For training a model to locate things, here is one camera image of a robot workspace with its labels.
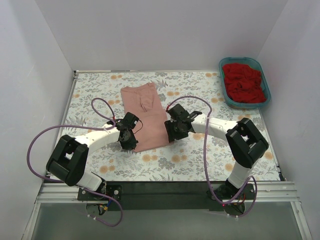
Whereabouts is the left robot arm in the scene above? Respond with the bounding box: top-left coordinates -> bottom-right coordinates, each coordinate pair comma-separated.
46,112 -> 140,200

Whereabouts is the floral table cloth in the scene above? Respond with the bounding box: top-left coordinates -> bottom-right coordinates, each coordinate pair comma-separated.
62,71 -> 268,181

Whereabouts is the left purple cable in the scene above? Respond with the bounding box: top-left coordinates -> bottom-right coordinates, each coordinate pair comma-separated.
26,97 -> 124,227

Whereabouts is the purple cable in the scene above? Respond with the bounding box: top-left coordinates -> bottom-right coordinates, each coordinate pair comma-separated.
166,96 -> 257,218
26,97 -> 124,227

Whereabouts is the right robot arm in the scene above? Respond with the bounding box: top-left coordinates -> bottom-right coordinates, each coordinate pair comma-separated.
164,104 -> 269,199

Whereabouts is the aluminium frame rail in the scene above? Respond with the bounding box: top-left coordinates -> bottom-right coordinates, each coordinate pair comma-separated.
23,181 -> 312,240

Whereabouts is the pink t shirt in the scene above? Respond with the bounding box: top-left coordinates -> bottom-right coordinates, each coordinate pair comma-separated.
120,82 -> 169,153

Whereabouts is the teal plastic basket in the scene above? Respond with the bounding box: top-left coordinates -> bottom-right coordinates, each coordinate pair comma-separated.
218,57 -> 271,109

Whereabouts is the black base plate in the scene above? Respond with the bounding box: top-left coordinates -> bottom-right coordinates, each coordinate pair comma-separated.
77,181 -> 255,212

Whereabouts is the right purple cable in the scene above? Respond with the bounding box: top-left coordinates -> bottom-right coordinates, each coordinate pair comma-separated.
166,96 -> 257,218

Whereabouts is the red t shirt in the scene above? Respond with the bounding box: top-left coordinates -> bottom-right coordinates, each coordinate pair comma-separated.
222,63 -> 267,104

